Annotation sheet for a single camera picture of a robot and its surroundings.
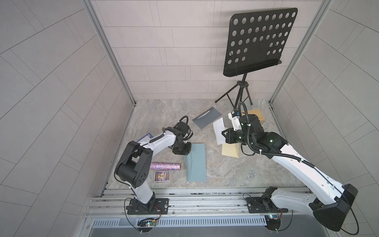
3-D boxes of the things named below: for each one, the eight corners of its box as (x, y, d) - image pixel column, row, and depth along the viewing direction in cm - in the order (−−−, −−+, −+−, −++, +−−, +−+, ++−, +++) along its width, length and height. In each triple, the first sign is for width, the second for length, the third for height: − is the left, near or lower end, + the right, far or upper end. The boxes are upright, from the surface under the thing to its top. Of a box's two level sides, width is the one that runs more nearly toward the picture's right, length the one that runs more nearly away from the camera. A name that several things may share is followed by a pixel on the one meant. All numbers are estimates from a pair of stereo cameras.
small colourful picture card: (153, 182, 80) (152, 181, 79) (155, 171, 84) (154, 170, 82) (169, 182, 80) (169, 181, 79) (170, 171, 84) (170, 170, 82)
